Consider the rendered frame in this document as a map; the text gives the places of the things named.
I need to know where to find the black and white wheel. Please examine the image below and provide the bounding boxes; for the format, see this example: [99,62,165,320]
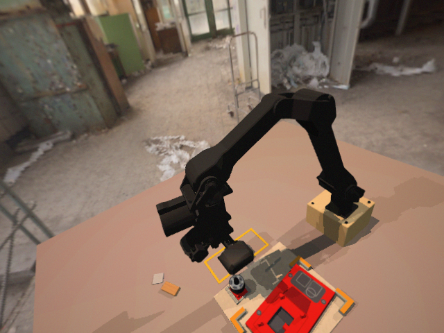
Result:
[229,275,245,293]

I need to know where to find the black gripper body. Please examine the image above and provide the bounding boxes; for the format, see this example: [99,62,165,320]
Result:
[196,210,254,275]

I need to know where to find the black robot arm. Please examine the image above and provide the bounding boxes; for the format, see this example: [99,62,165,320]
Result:
[156,88,366,263]

